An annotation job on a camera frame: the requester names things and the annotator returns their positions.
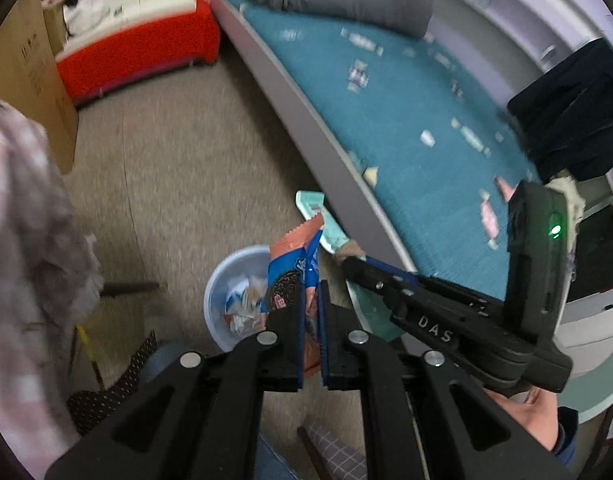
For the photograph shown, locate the black garment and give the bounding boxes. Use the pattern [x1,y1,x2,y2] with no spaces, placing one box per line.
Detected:
[507,37,613,184]

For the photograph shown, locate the pink checkered tablecloth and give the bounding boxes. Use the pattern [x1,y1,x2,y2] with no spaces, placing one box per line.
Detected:
[0,97,105,480]

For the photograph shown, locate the red cloth covered bench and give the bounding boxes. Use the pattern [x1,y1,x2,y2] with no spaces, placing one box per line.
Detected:
[55,0,222,107]

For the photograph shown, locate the beige cloth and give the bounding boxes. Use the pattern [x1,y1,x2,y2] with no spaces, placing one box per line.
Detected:
[544,172,587,227]

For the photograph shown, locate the light green bunk bed frame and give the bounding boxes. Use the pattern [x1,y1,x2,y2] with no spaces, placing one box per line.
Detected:
[209,0,613,361]

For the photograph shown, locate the lavender bed shelf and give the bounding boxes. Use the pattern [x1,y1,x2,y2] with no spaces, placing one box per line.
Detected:
[401,0,613,77]

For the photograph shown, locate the white plastic bag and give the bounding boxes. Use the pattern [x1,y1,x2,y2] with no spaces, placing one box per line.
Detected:
[64,0,110,37]

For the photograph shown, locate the dark table leg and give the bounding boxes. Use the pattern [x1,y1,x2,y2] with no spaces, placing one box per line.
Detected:
[100,281,161,297]

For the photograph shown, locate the person's right hand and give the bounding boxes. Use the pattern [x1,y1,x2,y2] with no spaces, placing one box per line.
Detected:
[487,385,562,454]

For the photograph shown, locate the light blue trash bin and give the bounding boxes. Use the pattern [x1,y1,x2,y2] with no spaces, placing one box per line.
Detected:
[204,245,288,354]

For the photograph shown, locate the orange blue cookie packet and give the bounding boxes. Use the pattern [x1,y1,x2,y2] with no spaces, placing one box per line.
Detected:
[266,212,325,379]

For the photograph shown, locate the yellow stick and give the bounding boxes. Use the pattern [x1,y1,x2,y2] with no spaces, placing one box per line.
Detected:
[76,325,105,392]

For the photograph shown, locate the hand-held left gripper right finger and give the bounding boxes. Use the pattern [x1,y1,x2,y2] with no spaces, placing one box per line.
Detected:
[319,280,573,480]

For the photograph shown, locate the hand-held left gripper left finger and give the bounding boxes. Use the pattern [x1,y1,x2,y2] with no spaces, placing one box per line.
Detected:
[45,280,307,480]

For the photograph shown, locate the grey plaid cushion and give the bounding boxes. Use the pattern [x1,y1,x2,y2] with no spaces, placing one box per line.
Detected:
[296,425,383,480]

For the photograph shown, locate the white round container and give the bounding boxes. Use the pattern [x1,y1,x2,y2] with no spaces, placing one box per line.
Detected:
[557,202,613,422]

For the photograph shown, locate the crumpled white orange wrappers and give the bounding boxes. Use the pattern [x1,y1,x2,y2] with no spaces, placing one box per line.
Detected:
[221,275,270,334]

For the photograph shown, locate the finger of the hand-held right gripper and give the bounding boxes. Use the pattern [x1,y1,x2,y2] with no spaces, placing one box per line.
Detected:
[343,257,510,377]
[361,255,508,332]

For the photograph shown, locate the large cardboard box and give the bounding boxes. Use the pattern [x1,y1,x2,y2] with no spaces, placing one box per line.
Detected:
[0,0,80,176]

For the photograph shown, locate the mint green wrapper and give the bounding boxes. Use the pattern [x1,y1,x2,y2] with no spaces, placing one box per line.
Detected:
[295,190,367,265]

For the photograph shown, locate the black polka dot cloth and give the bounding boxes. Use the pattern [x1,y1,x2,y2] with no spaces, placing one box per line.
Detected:
[66,330,160,437]

